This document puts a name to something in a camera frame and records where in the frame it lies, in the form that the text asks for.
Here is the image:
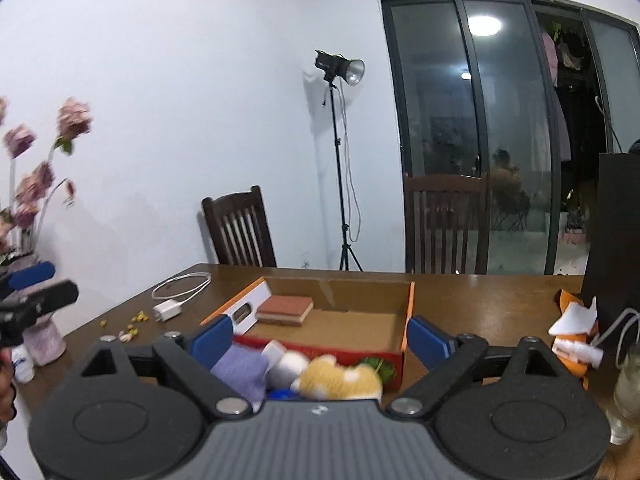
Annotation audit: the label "blue tissue pack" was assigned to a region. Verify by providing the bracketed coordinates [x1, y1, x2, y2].
[267, 388, 302, 401]

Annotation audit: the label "yellow white plush toy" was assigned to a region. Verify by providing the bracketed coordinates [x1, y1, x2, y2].
[290, 354, 383, 401]

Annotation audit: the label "glass jar with water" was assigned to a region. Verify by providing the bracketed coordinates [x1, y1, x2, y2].
[605, 353, 640, 445]

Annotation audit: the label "person's left hand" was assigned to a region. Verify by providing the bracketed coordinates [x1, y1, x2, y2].
[0, 349, 16, 425]

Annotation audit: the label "white power adapter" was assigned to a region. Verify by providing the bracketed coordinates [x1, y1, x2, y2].
[153, 299, 182, 323]

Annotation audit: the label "dark wooden chair left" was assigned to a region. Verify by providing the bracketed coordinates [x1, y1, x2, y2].
[201, 185, 277, 268]

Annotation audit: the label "pink textured vase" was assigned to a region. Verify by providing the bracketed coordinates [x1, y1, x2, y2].
[20, 277, 66, 367]

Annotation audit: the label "brown layered sponge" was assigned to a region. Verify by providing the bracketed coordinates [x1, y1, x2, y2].
[256, 295, 314, 326]

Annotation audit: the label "purple knitted cloth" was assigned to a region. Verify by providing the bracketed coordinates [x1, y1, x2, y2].
[210, 344, 269, 412]

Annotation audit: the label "black paper bag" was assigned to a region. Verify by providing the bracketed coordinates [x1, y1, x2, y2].
[579, 152, 640, 331]

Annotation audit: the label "small white bottle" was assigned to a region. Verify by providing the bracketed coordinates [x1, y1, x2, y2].
[11, 344, 35, 384]

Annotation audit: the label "studio light on stand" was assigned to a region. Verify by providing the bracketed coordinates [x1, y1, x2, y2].
[314, 50, 366, 272]

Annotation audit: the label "red orange cardboard box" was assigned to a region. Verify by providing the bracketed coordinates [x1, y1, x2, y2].
[201, 276, 416, 392]

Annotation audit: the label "white charging cable right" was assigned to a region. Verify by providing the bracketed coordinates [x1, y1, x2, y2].
[589, 308, 640, 371]

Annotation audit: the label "yellow dried petals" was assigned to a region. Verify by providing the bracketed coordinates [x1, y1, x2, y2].
[99, 310, 150, 344]

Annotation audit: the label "dried pink roses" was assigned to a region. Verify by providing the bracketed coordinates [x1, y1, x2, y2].
[1, 98, 93, 264]

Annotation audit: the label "black sliding glass door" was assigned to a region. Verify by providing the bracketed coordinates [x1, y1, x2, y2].
[381, 0, 639, 275]

